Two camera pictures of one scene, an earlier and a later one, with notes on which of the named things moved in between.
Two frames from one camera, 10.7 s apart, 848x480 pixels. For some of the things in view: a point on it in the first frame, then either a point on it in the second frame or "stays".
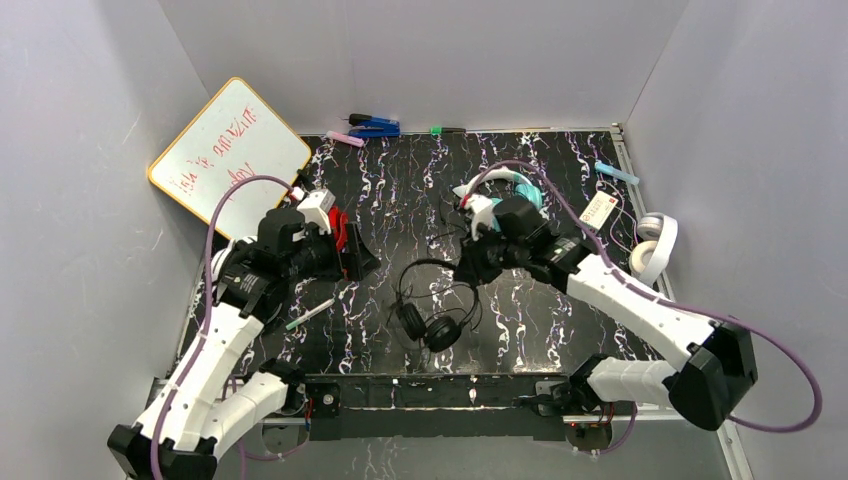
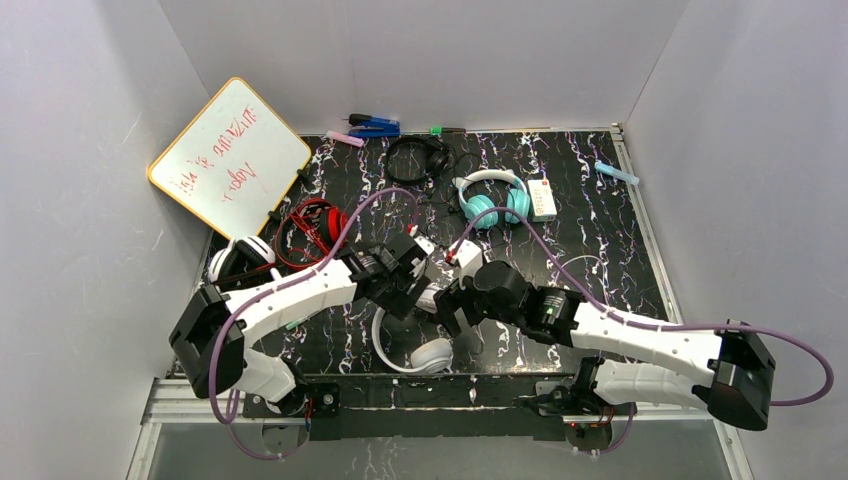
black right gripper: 477,258 -> 452,307
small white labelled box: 598,210 -> 542,201
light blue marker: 612,171 stays
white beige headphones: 658,232 -> 427,356
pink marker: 349,140 stays
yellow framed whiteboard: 236,135 stays
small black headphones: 442,333 -> 415,160
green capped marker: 437,131 stays
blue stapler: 365,125 stays
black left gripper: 348,250 -> 403,291
